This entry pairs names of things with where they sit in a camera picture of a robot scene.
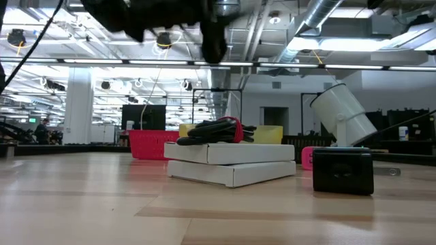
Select person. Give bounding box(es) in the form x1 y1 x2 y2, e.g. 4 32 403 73
33 118 52 146

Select red plastic basket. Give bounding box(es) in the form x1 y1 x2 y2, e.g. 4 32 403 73
128 129 181 161

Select white spot lamp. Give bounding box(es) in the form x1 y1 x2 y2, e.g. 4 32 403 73
309 83 378 149

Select silver metal bracket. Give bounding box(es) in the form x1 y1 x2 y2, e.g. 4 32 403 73
373 165 402 177

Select black plastic basket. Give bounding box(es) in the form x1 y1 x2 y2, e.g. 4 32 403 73
281 135 338 165

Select black monitor screen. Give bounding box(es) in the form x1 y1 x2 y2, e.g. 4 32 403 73
121 104 167 131

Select black hanging dome camera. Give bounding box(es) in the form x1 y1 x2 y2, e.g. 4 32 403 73
155 31 174 49
6 29 27 48

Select yellow plastic bin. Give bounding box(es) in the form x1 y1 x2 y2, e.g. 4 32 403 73
178 123 284 145

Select overhead frame light bar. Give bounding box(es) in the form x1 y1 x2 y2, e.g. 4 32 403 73
0 56 436 72

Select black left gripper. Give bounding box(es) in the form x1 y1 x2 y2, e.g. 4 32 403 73
80 0 228 65

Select pink charger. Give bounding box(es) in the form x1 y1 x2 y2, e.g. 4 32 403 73
300 146 316 171

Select black cable with red strap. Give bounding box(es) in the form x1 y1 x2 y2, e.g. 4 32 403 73
176 116 258 146

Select black aluminium table frame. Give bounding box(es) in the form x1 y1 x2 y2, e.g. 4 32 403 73
0 139 436 167

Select white card reader boxes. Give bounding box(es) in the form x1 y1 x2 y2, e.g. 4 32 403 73
163 142 296 165

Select black metal stand frame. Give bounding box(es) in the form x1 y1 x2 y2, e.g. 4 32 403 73
299 91 323 136

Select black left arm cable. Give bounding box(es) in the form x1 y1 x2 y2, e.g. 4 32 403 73
0 0 65 93

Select black equipment rack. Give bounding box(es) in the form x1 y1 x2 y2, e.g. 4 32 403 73
386 108 432 141

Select white card reader box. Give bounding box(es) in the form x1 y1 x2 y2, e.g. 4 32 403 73
166 159 297 189

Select black power adapter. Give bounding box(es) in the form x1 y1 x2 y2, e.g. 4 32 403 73
312 146 375 196

